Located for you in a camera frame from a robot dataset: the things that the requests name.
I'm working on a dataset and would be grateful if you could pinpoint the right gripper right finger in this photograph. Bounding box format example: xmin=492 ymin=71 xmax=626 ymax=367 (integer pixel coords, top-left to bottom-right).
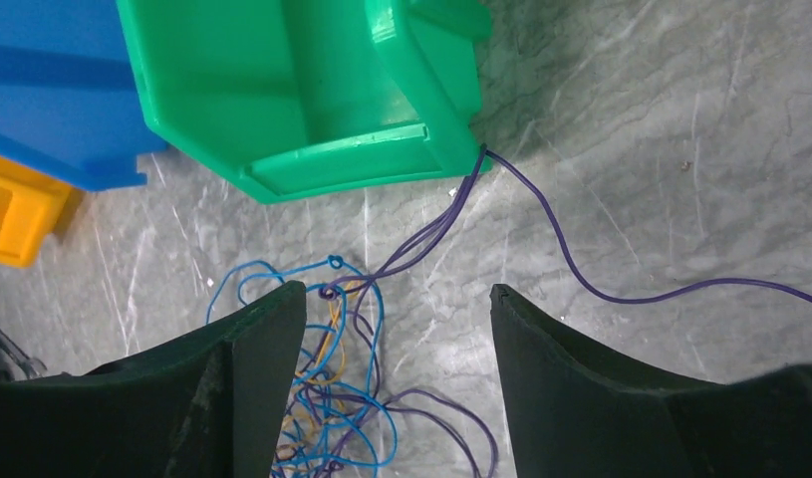
xmin=490 ymin=284 xmax=812 ymax=477

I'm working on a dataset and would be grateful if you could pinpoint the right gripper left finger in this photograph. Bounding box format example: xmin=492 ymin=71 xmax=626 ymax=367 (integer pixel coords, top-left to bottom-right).
xmin=0 ymin=281 xmax=307 ymax=477

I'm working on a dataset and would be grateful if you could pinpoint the blue cable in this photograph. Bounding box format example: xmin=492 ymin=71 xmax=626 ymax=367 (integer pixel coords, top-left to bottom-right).
xmin=205 ymin=255 xmax=401 ymax=478

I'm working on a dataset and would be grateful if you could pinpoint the purple cable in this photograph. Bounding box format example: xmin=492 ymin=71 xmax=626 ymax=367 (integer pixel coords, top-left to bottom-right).
xmin=273 ymin=143 xmax=812 ymax=478

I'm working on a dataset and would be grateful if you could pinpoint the orange plastic bin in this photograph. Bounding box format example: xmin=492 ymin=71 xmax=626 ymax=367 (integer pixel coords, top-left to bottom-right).
xmin=0 ymin=156 xmax=85 ymax=268

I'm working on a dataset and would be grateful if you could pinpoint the green plastic bin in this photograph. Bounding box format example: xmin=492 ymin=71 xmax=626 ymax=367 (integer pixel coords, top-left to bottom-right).
xmin=118 ymin=0 xmax=492 ymax=204

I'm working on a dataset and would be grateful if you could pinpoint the blue plastic bin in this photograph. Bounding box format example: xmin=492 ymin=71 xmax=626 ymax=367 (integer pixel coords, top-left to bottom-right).
xmin=0 ymin=0 xmax=167 ymax=192

